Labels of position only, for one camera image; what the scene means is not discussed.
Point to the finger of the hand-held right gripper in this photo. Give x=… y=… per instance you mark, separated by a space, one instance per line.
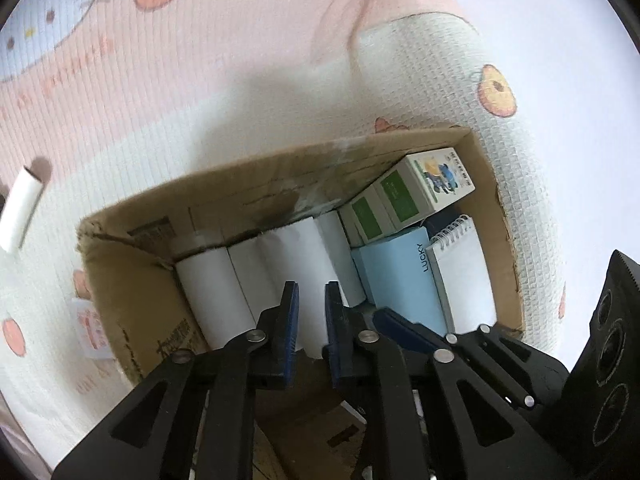
x=405 y=327
x=525 y=355

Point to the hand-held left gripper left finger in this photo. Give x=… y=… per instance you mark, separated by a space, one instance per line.
x=290 y=332

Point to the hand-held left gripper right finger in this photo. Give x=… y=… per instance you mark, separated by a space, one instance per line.
x=334 y=332

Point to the white paper roll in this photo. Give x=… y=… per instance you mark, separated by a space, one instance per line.
x=340 y=255
x=215 y=295
x=295 y=270
x=247 y=270
x=20 y=205

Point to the brown cardboard box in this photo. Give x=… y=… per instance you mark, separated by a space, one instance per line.
x=140 y=310

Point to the light blue notebook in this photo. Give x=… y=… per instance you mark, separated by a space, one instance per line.
x=395 y=280

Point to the white spiral notepad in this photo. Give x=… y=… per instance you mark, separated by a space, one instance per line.
x=462 y=280

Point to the small white green box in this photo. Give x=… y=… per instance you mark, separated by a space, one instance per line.
x=367 y=217

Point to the cartoon-print white green box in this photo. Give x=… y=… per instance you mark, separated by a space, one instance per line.
x=435 y=175

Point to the white sachet with red print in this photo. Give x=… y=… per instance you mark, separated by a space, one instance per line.
x=92 y=330

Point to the pink cat-print blanket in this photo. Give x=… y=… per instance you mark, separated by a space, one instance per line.
x=200 y=85

